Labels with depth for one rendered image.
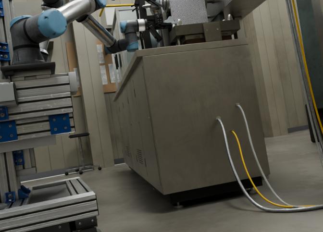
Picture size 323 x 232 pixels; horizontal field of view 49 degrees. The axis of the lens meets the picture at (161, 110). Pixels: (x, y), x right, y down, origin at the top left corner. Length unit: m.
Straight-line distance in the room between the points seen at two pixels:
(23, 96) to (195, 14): 1.24
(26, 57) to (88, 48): 3.77
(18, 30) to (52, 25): 0.18
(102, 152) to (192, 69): 3.44
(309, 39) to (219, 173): 2.75
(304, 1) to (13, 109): 3.63
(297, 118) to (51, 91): 5.85
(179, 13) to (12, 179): 1.38
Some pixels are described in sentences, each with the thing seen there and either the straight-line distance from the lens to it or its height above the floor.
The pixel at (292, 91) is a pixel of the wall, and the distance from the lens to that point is 7.05.
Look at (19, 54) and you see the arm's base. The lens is 1.71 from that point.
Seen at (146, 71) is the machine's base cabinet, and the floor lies 0.78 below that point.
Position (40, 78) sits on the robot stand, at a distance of 1.68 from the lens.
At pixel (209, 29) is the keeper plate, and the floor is 0.98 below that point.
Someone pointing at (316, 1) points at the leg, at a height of 0.92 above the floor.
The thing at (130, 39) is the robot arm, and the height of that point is 1.02.
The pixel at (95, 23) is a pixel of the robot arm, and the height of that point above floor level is 1.11.
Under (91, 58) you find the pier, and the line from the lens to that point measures 5.40.
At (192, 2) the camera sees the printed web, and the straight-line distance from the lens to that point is 2.41.
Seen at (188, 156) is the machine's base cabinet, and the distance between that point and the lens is 1.98.
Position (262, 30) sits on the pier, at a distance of 6.58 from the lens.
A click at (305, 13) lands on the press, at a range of 4.54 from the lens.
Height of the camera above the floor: 0.47
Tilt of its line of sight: 2 degrees up
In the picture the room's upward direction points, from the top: 9 degrees counter-clockwise
